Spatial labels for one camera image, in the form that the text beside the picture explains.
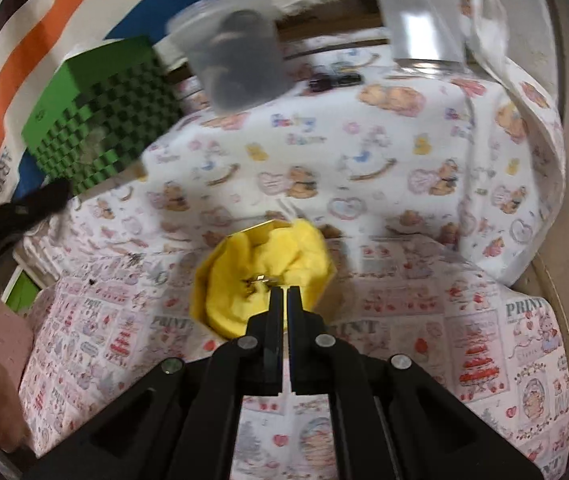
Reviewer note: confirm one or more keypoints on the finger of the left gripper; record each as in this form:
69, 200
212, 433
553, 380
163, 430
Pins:
40, 205

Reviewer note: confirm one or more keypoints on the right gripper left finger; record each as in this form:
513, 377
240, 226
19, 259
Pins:
264, 369

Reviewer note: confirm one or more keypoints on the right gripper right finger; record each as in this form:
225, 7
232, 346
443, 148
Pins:
310, 347

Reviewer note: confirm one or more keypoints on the yellow cloth in box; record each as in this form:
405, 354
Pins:
264, 274

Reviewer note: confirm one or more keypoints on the hexagonal cardboard box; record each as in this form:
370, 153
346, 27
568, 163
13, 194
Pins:
264, 279

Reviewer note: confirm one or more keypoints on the small dark earring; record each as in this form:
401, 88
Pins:
134, 259

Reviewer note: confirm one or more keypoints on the green checkered box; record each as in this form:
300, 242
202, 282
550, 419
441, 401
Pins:
101, 109

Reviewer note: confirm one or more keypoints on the patterned white bed sheet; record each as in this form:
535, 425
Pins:
404, 208

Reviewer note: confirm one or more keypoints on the translucent grey plastic cup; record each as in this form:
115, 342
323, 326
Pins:
232, 47

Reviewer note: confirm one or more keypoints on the dark purple hair clip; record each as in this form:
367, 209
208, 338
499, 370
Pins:
323, 82

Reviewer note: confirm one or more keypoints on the clear plastic bottle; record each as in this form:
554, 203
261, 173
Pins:
425, 35

